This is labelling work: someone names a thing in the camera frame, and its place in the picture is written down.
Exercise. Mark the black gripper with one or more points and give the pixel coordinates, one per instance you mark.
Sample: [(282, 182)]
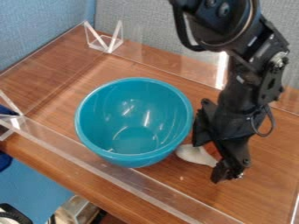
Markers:
[(228, 131)]

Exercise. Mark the plush brown white mushroom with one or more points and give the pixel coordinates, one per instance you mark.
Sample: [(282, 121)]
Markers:
[(195, 155)]

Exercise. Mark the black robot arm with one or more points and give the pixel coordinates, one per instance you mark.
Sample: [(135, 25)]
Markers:
[(231, 26)]

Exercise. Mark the blue plastic bowl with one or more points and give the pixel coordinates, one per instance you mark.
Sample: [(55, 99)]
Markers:
[(134, 120)]

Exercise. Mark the clear acrylic back barrier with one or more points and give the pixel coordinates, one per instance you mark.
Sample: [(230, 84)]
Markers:
[(206, 68)]

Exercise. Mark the clear acrylic barrier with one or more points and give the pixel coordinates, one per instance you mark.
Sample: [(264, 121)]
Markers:
[(70, 163), (206, 68)]

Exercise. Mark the grey box under table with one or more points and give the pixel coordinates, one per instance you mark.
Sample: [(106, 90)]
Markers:
[(75, 211)]

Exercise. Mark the clear acrylic front barrier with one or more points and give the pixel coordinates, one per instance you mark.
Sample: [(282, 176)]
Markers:
[(70, 163)]

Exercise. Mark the dark blue object left edge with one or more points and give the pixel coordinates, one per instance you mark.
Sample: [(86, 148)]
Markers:
[(5, 160)]

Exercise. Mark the black white object bottom left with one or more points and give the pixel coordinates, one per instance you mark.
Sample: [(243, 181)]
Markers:
[(12, 216)]

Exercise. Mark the clear acrylic corner bracket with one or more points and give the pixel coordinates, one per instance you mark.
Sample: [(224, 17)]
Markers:
[(103, 42)]

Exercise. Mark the clear acrylic left bracket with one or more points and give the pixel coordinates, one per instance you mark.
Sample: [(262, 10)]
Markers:
[(11, 122)]

